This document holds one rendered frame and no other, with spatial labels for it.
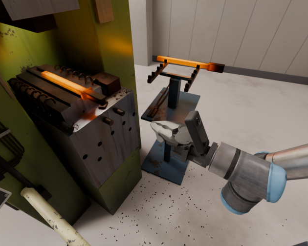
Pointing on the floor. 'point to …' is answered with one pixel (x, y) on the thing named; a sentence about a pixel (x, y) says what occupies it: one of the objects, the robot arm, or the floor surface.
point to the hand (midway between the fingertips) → (154, 122)
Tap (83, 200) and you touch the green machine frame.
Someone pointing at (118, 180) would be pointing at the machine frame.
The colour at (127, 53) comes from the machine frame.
